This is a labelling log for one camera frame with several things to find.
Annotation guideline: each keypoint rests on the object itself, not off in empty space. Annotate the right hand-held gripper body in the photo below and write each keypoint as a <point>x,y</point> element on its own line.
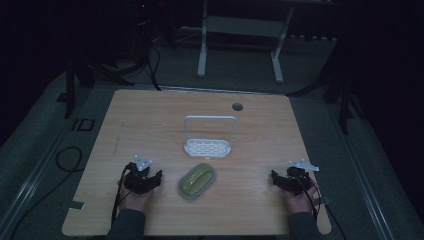
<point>296,178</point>

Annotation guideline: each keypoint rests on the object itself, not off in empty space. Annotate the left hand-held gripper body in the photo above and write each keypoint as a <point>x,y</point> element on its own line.
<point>138,176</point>

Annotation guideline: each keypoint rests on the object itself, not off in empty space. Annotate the yellow-green soap bar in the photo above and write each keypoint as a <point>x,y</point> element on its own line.
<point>196,179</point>

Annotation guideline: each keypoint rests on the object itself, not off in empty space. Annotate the white soap rack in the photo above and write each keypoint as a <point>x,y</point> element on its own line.
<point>208,140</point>

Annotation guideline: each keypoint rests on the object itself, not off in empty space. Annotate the person's right hand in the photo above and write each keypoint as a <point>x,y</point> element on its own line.
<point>300,200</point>

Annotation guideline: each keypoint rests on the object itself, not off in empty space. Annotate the person's left hand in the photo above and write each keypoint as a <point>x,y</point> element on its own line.
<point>133,198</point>

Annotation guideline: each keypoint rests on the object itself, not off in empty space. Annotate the black tripod stand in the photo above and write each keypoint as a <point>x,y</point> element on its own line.
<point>110,56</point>

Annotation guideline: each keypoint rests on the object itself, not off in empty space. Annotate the white desk frame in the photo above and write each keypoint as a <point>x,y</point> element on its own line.
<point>245,36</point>

